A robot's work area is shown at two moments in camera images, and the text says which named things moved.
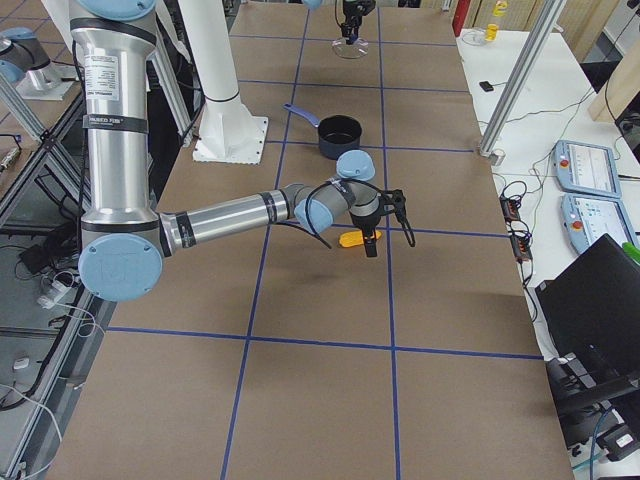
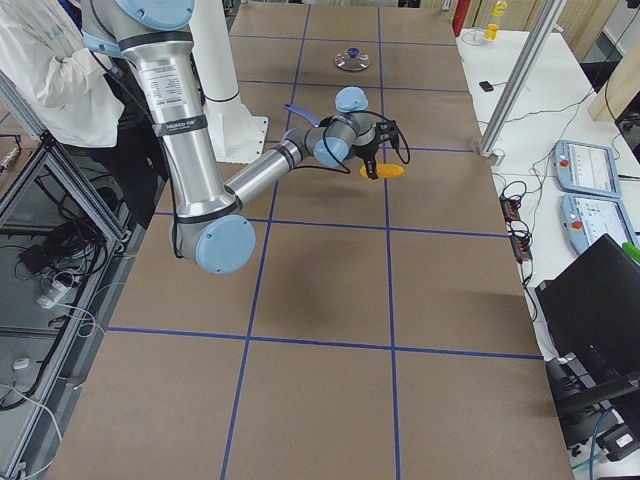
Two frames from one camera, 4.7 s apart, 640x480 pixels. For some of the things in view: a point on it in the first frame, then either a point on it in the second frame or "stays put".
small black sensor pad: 486,86 stays put
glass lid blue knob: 358,47 to 352,58
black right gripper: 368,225 to 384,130
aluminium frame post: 522,77 stays put
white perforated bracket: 230,132 stays put
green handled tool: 631,251 stays put
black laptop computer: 592,311 stays put
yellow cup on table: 491,32 stays put
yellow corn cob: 355,238 to 384,170
